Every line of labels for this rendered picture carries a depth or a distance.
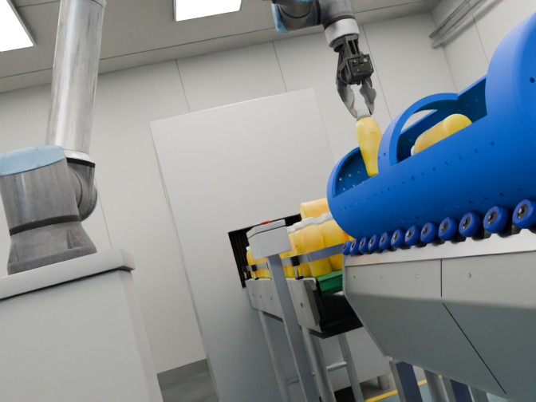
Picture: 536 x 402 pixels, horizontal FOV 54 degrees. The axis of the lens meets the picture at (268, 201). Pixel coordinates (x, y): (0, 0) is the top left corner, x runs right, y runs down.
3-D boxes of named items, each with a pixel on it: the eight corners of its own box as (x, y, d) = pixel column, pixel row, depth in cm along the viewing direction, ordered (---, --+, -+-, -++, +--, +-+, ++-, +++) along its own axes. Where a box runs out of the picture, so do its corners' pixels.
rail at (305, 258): (309, 262, 161) (305, 253, 161) (246, 271, 317) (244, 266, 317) (311, 262, 161) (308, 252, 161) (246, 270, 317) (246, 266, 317)
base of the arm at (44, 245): (-5, 278, 106) (-15, 231, 107) (23, 275, 125) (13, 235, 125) (90, 255, 110) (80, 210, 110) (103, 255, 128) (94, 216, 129)
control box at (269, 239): (262, 258, 161) (254, 226, 162) (254, 260, 180) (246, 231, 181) (293, 250, 163) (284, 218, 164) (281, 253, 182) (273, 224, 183)
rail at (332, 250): (311, 262, 160) (309, 252, 160) (311, 262, 161) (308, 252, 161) (427, 228, 168) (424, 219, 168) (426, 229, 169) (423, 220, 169)
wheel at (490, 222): (502, 202, 80) (514, 207, 80) (486, 204, 84) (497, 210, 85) (493, 229, 79) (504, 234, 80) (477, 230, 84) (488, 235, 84)
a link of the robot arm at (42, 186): (-5, 230, 110) (-22, 151, 111) (26, 233, 127) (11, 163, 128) (68, 213, 111) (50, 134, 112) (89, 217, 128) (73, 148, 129)
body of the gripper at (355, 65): (349, 78, 138) (337, 36, 139) (340, 90, 146) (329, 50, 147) (376, 73, 139) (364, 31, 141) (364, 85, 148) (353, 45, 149)
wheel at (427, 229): (433, 218, 102) (442, 222, 102) (423, 220, 106) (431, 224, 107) (425, 240, 101) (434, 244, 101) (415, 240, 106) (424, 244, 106)
